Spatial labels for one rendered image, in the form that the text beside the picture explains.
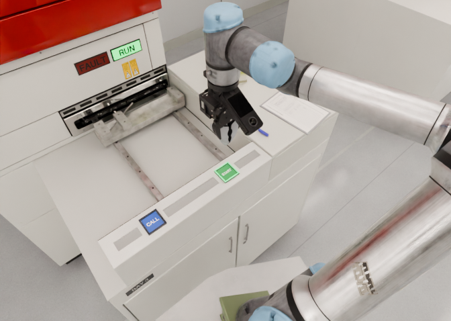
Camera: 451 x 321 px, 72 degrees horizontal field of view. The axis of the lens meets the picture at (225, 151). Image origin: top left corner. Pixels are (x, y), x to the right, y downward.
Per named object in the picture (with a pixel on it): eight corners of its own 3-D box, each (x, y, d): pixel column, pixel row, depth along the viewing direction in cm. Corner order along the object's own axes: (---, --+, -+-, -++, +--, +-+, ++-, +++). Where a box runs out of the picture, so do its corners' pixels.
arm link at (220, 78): (248, 62, 65) (217, 76, 62) (247, 79, 69) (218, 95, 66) (225, 46, 69) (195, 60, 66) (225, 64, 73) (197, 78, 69)
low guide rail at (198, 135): (160, 103, 136) (159, 97, 134) (164, 101, 137) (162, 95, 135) (234, 174, 112) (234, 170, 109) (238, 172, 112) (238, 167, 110)
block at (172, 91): (167, 94, 131) (166, 88, 129) (174, 90, 133) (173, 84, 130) (178, 103, 127) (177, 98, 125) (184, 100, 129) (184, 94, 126)
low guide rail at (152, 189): (103, 131, 125) (100, 126, 123) (107, 129, 126) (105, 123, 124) (170, 218, 101) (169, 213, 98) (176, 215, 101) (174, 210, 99)
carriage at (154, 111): (95, 135, 120) (93, 129, 118) (174, 96, 135) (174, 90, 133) (105, 147, 116) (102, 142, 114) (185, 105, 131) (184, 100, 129)
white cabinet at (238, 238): (99, 250, 179) (31, 162, 116) (229, 164, 218) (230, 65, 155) (158, 351, 147) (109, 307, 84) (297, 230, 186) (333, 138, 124)
